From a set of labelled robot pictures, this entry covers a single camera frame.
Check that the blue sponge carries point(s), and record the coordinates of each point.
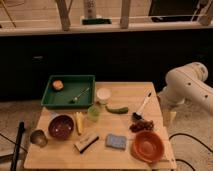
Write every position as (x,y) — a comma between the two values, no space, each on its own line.
(115,141)

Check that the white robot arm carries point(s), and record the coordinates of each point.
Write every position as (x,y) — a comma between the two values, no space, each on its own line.
(187,83)

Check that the purple bowl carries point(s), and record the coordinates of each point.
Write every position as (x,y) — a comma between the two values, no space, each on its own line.
(61,127)

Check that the orange bowl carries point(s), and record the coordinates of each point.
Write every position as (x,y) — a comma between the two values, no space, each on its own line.
(147,146)

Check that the white cup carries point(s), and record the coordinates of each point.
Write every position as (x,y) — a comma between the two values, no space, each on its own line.
(103,95)

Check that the metal spoon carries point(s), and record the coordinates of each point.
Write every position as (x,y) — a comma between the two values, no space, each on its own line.
(75,99)

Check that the green translucent cup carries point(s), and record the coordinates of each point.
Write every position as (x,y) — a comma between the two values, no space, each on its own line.
(93,113)

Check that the green cucumber toy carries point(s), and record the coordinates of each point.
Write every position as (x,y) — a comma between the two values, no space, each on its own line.
(122,110)

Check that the green plastic tray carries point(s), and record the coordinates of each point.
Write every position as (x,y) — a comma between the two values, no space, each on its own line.
(72,86)

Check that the orange fruit toy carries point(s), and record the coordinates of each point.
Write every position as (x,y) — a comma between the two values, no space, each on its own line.
(57,85)

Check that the whiteboard eraser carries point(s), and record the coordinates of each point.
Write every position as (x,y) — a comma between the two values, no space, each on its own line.
(84,142)

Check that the green block on shelf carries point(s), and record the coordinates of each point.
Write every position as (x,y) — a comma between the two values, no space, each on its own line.
(96,21)

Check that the small metal cup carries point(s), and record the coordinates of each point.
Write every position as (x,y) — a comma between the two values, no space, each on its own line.
(38,138)

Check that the black pole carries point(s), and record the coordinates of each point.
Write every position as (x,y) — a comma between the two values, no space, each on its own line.
(15,156)

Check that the white handled black brush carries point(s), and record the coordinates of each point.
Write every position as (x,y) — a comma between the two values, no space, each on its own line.
(138,114)

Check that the wooden shelf rail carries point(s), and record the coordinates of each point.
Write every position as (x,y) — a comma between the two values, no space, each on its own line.
(106,28)

